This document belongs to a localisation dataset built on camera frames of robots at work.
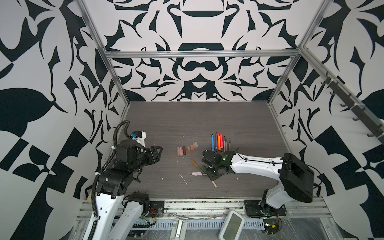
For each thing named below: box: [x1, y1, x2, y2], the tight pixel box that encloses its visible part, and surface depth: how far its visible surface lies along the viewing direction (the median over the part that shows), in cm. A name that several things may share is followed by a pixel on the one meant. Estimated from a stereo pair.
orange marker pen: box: [217, 133, 221, 151], surface depth 99 cm
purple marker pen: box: [215, 132, 218, 150], surface depth 101 cm
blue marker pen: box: [211, 133, 215, 152], surface depth 98 cm
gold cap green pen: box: [190, 159, 204, 173], surface depth 91 cm
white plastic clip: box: [169, 217, 188, 240], surface depth 70 cm
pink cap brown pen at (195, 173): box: [191, 171, 208, 177], surface depth 87 cm
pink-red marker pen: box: [220, 132, 224, 149], surface depth 101 cm
